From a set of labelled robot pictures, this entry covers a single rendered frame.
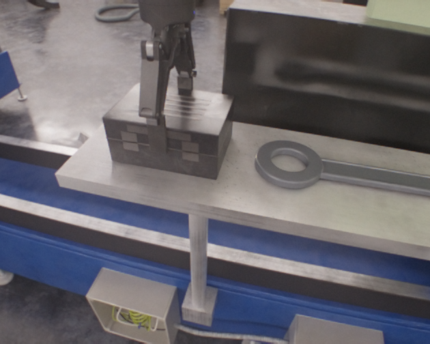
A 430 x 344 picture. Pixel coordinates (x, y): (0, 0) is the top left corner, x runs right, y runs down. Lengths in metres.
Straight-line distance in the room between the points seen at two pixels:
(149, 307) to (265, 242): 0.48
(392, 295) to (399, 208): 0.59
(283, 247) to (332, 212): 0.73
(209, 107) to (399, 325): 0.97
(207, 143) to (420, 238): 0.33
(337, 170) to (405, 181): 0.11
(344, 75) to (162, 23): 0.41
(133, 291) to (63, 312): 0.71
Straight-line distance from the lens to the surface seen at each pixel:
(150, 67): 0.41
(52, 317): 1.83
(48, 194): 1.48
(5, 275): 2.05
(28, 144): 1.64
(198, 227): 0.70
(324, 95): 0.71
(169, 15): 0.42
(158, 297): 1.15
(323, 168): 0.53
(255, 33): 0.66
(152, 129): 0.45
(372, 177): 0.55
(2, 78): 3.62
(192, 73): 0.55
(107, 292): 1.20
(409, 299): 1.12
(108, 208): 1.32
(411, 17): 0.76
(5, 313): 1.95
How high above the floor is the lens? 1.54
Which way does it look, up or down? 41 degrees down
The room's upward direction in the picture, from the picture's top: 3 degrees clockwise
